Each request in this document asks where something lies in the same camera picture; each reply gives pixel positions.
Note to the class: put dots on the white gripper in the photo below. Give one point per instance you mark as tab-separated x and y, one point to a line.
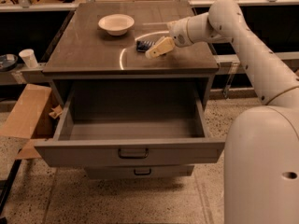
178	32

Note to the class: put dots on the blue rxbar blueberry bar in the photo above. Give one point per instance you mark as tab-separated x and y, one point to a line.
144	45

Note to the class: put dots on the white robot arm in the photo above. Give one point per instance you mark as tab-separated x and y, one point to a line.
273	81

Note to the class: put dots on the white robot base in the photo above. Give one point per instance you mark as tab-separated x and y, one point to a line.
261	167

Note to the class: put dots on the grey drawer cabinet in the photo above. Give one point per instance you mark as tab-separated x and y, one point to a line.
86	51

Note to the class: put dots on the open grey top drawer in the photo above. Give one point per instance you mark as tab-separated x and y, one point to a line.
126	124

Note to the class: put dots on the grey lower drawer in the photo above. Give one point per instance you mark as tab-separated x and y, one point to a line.
139	172

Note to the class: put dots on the white bowl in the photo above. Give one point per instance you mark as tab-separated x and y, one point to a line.
116	24

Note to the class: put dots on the white paper cup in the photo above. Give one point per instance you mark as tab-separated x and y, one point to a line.
29	58

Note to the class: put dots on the brown cardboard box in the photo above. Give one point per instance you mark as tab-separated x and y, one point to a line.
32	118

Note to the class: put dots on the dark round lid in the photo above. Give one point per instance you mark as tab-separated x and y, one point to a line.
8	62

